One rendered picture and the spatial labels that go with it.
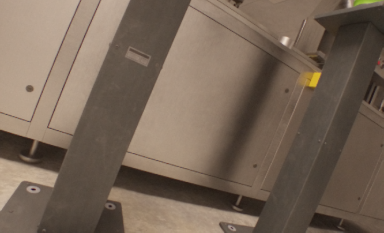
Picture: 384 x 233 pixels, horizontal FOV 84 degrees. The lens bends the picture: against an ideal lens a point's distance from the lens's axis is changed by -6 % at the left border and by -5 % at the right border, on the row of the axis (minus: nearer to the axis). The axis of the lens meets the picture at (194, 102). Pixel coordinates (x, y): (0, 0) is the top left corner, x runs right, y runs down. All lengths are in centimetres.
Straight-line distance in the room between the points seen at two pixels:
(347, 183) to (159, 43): 145
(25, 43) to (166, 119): 51
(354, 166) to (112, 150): 144
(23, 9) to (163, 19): 48
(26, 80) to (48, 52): 11
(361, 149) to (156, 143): 125
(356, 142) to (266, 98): 75
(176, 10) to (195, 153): 59
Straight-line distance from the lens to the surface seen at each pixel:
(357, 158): 168
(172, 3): 54
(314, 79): 121
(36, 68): 84
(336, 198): 166
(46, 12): 85
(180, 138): 90
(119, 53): 51
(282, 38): 125
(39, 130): 87
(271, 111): 108
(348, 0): 195
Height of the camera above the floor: 42
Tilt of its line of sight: level
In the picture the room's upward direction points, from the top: 23 degrees clockwise
